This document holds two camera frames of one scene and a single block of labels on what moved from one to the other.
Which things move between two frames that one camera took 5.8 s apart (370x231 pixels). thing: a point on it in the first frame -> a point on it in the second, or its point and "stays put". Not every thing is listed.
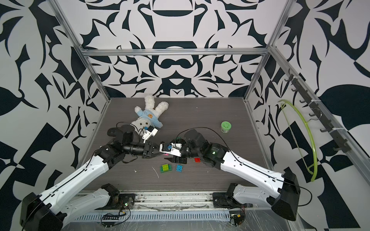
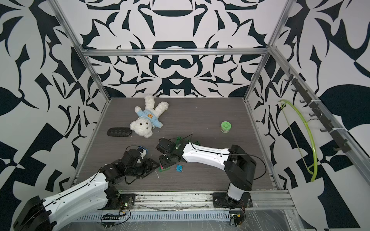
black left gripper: [150, 149] -> [151, 166]
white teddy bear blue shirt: [147, 117] stays put
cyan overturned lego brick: [179, 168] stays put
